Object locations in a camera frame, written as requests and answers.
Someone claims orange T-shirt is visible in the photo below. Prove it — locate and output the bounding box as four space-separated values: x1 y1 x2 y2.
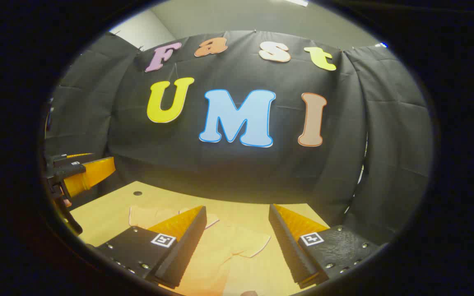
129 205 272 296

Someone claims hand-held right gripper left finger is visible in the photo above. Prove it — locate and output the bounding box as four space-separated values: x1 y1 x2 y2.
95 206 207 289

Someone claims black backdrop cloth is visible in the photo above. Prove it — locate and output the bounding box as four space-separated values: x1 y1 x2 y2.
44 30 434 246

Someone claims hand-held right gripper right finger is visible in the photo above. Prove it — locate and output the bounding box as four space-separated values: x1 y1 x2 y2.
268 203 386 289

